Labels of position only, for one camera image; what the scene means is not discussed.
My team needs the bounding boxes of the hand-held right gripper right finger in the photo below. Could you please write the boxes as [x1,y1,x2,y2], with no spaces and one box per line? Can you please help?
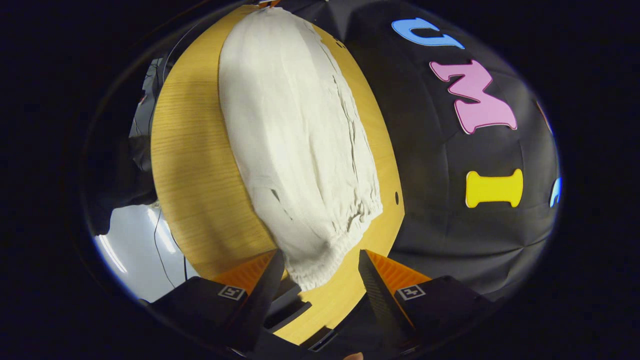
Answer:
[358,248,495,351]

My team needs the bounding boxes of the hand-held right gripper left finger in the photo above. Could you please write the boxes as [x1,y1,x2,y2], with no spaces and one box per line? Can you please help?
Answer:
[149,249,287,353]

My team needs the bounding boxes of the white jeans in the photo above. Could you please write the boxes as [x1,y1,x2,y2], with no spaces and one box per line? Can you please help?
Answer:
[218,6,384,292]

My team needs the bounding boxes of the black backdrop cloth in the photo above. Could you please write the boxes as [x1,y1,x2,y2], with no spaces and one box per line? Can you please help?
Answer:
[280,0,562,303]

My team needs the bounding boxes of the black floor cable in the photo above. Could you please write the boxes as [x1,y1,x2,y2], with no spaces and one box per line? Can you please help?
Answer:
[152,206,188,288]

